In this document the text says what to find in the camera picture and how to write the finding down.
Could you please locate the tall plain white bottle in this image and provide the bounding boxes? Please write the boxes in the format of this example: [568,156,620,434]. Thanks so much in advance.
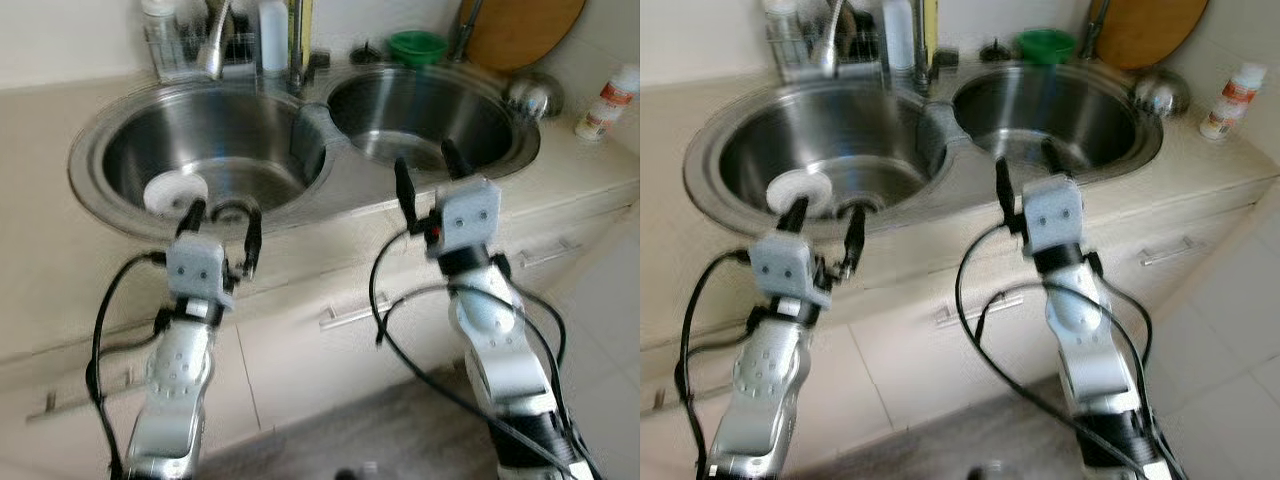
[257,0,291,76]
[882,0,916,73]

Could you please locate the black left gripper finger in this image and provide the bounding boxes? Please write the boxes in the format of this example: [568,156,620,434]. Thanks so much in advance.
[242,206,264,278]
[777,195,810,237]
[175,198,208,239]
[842,204,868,279]

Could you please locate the dark metal utensil handle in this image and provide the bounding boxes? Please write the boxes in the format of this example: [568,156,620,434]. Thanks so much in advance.
[450,0,486,63]
[1078,0,1111,59]

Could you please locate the green plastic bowl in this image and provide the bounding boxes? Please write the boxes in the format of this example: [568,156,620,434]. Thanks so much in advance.
[1015,28,1079,66]
[387,30,449,69]

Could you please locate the metal wire rack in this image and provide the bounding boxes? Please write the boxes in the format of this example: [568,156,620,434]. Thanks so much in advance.
[765,15,886,81]
[145,18,259,83]

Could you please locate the shiny steel ladle bowl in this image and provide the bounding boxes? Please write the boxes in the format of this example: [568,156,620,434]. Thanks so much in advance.
[503,72,564,123]
[1132,68,1193,119]

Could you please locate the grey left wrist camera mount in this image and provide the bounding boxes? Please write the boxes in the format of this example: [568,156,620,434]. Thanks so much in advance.
[748,231,833,311]
[165,234,237,309]

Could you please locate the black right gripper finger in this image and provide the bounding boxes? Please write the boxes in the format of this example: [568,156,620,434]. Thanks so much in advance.
[994,156,1021,229]
[1040,138,1071,181]
[394,156,421,229]
[441,138,473,183]

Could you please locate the thin yellow board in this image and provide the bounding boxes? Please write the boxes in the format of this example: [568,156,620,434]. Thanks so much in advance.
[918,0,941,71]
[288,0,315,71]

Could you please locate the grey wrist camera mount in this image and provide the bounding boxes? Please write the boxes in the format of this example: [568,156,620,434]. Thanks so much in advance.
[165,234,237,309]
[1022,174,1085,257]
[748,231,833,311]
[430,177,502,261]

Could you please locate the chrome faucet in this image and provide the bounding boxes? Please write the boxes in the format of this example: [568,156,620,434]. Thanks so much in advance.
[195,0,236,81]

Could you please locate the silver cabinet handle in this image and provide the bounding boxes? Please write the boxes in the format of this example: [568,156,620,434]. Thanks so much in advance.
[1138,237,1201,266]
[518,237,583,268]
[318,293,389,331]
[25,370,151,421]
[650,385,721,416]
[933,293,1004,329]

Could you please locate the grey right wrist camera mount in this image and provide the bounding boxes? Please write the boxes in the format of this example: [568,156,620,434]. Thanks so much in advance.
[430,177,502,261]
[1022,174,1085,257]

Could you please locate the plain white bowl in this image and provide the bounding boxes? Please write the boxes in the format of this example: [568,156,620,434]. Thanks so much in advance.
[143,172,211,219]
[765,167,836,216]

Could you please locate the double stainless steel sink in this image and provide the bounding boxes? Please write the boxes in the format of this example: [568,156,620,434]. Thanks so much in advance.
[68,62,543,241]
[683,60,1166,236]

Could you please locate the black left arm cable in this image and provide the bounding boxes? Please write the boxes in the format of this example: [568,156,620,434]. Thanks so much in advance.
[85,250,171,480]
[674,250,756,480]

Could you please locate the cream kitchen base cabinet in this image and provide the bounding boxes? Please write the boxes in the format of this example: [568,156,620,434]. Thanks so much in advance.
[0,180,641,480]
[640,180,1261,480]

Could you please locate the round wooden cutting board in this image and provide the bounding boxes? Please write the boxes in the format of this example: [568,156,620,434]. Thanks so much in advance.
[1090,0,1211,71]
[460,0,588,73]

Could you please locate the white bottle orange label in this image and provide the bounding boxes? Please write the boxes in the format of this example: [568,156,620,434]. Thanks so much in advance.
[574,63,641,143]
[1198,62,1268,143]

